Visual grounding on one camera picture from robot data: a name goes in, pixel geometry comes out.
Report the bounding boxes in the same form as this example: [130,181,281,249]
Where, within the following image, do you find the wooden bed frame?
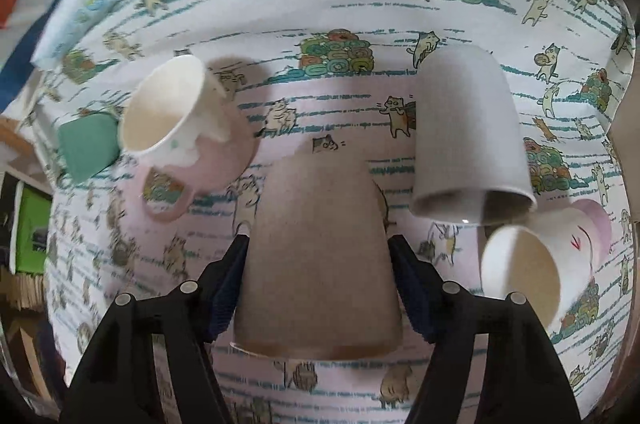
[1,115,55,190]

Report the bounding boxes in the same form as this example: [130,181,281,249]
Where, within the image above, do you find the small teal green cup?
[58,112,120,184]

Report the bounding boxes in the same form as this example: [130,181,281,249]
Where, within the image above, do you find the white pink mug right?
[480,199,612,330]

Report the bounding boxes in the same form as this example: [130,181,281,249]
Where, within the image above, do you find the cat pattern bed sheet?
[32,0,634,413]

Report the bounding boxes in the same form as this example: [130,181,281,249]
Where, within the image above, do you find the white grey tumbler cup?
[410,45,537,226]

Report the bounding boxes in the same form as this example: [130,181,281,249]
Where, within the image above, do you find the beige plastic cup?
[232,152,402,361]

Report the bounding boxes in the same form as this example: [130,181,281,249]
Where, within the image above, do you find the green box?
[15,183,52,274]

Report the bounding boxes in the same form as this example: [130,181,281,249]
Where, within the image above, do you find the pink cream handled mug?
[118,54,258,224]

